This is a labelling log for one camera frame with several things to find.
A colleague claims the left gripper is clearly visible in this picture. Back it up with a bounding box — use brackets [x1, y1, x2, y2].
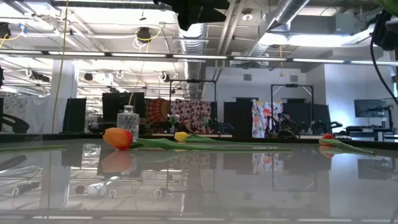
[152, 0, 231, 32]

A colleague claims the yellow artificial tulip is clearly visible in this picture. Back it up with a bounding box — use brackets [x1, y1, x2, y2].
[174, 131, 280, 147]

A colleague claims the clear glass vase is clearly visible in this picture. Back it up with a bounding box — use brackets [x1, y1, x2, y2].
[116, 105, 140, 140]

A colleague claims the orange artificial tulip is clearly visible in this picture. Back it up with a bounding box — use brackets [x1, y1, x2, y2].
[103, 127, 293, 154]

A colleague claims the orange-red artificial tulip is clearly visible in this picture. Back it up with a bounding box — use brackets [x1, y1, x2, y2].
[318, 133, 376, 156]

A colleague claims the black ceiling speaker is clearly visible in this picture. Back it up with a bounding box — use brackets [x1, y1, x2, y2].
[136, 27, 152, 44]

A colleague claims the red floral tapestry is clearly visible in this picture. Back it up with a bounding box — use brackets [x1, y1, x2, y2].
[170, 99, 212, 134]

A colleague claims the orange mandala tapestry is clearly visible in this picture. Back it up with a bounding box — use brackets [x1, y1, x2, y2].
[144, 98, 171, 125]

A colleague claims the black partition panel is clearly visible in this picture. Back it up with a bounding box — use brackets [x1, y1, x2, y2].
[282, 98, 331, 133]
[223, 98, 252, 138]

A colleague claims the person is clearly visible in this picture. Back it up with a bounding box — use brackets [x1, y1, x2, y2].
[276, 111, 299, 138]
[177, 116, 195, 134]

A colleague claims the white floral print cloth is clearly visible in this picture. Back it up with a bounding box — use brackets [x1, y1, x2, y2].
[251, 99, 284, 138]

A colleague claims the black monitor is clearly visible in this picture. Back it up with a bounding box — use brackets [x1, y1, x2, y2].
[101, 92, 146, 123]

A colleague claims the black dome-shaped object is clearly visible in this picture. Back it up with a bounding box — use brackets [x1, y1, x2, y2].
[278, 129, 296, 139]

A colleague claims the black upright panel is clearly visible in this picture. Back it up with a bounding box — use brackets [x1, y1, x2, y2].
[63, 98, 87, 133]

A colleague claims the white sheet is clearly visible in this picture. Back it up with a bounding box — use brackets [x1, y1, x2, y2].
[2, 95, 68, 134]

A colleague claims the dark flat screen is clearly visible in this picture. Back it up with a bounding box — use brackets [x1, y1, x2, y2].
[354, 98, 389, 118]

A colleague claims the black desk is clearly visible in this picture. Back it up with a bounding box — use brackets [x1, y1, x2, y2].
[345, 124, 393, 141]

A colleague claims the silver ribbed air duct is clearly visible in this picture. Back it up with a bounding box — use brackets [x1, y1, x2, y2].
[174, 23, 208, 100]

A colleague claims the black rig frame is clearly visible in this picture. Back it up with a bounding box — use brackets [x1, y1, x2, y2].
[270, 83, 314, 138]
[169, 79, 218, 134]

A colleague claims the yellow power cord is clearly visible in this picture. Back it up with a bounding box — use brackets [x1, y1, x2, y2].
[51, 0, 70, 134]

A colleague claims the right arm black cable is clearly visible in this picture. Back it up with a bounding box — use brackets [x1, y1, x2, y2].
[369, 39, 398, 106]

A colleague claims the black table frame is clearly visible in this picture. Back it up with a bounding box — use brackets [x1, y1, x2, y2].
[0, 133, 398, 150]

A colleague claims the thick black curved cable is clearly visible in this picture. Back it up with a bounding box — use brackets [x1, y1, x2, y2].
[0, 112, 30, 134]

